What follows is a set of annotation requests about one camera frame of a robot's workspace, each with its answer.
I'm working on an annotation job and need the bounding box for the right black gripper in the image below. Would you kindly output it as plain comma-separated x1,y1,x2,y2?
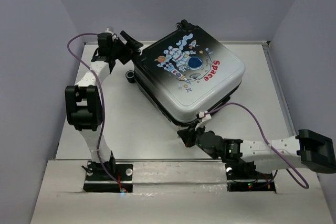
176,121,205,151

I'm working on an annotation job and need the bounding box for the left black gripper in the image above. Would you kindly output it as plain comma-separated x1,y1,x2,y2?
110,31,143,65

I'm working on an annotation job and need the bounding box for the black suitcase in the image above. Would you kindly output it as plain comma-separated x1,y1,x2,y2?
132,19,245,127

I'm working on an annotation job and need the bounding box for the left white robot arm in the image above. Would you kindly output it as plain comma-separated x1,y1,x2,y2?
65,30,143,179

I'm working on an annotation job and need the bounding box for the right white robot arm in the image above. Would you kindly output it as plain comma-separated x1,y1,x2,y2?
177,127,335,178

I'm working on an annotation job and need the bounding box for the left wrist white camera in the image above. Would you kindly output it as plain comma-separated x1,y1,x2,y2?
105,26,115,36

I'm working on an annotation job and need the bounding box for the wrist white camera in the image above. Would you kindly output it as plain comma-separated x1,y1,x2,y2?
196,111,212,129
105,26,115,36

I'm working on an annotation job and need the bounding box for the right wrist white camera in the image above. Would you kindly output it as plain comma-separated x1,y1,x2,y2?
196,111,212,129

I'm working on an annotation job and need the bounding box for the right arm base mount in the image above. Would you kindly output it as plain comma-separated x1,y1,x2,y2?
225,163,276,192

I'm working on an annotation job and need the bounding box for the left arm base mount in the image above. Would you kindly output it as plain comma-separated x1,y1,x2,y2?
81,162,133,194

